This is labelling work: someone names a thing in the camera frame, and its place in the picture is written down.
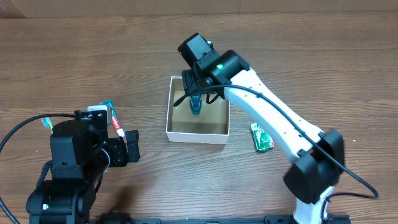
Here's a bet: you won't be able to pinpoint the Colgate toothpaste tube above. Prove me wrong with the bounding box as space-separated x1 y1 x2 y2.
100 100 125 138

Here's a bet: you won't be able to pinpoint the teal mouthwash bottle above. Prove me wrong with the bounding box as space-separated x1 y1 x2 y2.
190 94 202 115

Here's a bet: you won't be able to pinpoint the green white toothbrush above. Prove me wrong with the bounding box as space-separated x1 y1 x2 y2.
41 117 53 132

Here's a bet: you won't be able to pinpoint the green soap packet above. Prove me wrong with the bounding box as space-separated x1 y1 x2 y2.
250 123 275 152

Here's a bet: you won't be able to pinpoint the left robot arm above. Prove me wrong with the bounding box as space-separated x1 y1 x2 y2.
26 109 129 223

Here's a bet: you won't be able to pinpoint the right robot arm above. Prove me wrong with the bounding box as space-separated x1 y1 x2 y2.
177 33 349 223

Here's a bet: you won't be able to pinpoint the white cardboard box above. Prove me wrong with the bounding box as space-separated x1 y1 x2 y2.
165 77 230 145

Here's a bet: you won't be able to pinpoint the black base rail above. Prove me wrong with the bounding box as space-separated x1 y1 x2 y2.
93 213 351 224

